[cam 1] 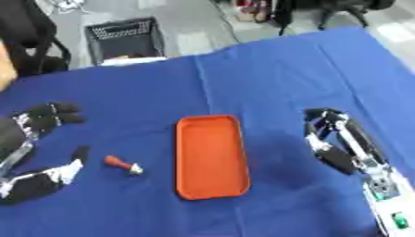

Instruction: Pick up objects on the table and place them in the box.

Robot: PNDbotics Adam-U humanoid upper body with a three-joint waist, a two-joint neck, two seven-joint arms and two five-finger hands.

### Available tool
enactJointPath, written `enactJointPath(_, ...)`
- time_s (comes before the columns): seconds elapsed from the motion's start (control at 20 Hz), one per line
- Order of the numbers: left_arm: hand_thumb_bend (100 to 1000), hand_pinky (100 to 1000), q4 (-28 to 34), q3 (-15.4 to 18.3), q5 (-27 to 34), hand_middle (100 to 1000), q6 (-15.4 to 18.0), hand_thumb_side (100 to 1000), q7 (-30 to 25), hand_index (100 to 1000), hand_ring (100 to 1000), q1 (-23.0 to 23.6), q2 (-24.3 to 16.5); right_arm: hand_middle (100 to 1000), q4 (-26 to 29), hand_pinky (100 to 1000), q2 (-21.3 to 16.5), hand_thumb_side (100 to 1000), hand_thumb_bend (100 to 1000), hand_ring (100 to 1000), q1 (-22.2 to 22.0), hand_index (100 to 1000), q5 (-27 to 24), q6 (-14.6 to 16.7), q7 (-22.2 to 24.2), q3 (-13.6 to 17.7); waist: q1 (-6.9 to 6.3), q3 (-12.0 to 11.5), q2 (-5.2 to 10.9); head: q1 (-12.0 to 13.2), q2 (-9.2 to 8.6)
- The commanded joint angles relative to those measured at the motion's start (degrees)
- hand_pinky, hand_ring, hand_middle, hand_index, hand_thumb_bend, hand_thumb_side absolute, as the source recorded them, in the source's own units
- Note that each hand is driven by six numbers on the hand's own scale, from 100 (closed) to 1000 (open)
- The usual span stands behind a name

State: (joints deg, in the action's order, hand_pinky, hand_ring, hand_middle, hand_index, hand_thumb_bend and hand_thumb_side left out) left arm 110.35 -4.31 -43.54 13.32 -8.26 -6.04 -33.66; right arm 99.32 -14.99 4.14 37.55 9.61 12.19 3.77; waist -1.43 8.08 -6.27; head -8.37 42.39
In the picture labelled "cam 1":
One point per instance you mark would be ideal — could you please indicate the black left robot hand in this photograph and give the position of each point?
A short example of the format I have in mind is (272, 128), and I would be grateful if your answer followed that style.
(38, 118)

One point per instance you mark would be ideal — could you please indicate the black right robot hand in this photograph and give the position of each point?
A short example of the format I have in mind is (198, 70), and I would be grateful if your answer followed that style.
(341, 154)

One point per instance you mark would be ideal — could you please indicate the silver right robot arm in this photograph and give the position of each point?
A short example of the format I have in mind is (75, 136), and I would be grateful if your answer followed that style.
(388, 197)

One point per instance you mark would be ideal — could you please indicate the person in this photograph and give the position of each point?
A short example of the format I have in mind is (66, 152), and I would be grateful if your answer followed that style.
(5, 66)

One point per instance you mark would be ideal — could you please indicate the black office chair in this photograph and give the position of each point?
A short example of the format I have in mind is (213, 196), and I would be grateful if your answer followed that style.
(346, 10)
(31, 40)

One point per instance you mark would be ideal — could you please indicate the black plastic crate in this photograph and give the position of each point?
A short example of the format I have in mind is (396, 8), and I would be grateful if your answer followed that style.
(125, 40)

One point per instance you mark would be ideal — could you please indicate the orange rectangular tray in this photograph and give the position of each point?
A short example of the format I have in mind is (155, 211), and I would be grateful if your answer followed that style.
(211, 157)

